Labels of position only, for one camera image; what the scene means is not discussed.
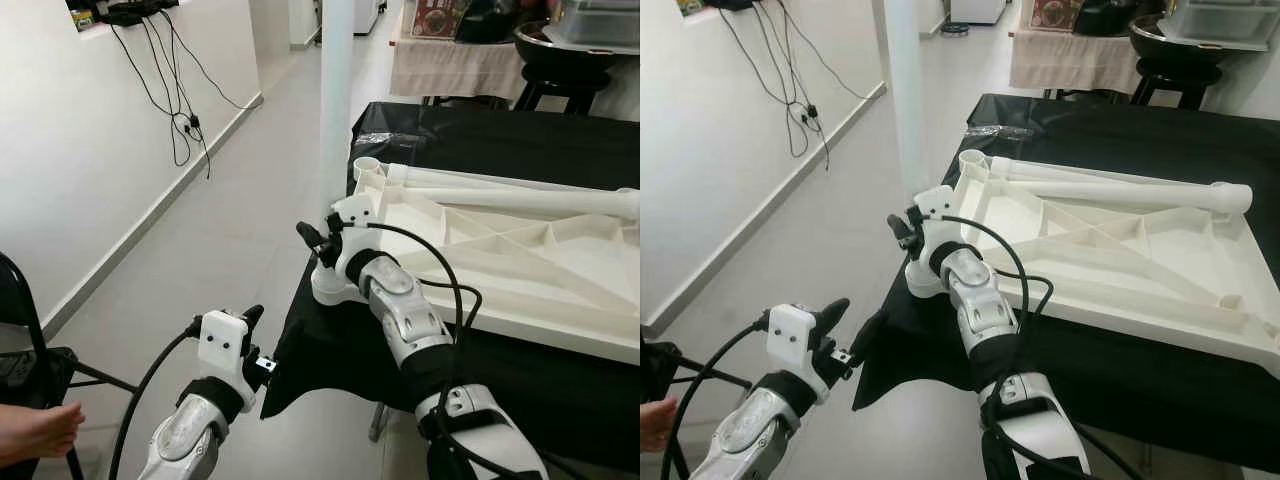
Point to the white plastic table leg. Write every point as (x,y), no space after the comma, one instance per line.
(1060,172)
(1150,195)
(560,203)
(905,100)
(335,100)
(450,180)

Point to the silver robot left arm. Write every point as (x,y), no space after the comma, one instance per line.
(185,435)
(745,435)

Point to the clear plastic bag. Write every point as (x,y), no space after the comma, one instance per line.
(995,130)
(385,136)

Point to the grey metal table leg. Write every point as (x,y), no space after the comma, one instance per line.
(378,420)

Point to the black tablecloth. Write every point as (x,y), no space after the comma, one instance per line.
(500,140)
(1100,130)

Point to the red printed box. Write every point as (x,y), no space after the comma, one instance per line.
(1055,12)
(440,18)

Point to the black bag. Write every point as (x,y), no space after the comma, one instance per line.
(485,22)
(1105,15)

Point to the black power strip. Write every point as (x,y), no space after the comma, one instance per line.
(130,12)

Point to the yellow green small box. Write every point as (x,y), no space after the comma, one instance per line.
(80,15)
(690,7)

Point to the black wok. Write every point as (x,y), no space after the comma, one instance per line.
(560,50)
(1180,45)

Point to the clear plastic storage box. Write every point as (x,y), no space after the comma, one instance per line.
(595,20)
(1215,20)

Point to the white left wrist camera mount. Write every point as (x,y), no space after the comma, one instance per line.
(222,340)
(795,335)

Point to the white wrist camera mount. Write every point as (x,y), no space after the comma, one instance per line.
(350,215)
(935,205)
(222,340)
(795,335)

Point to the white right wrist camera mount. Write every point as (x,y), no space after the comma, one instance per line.
(935,205)
(350,215)

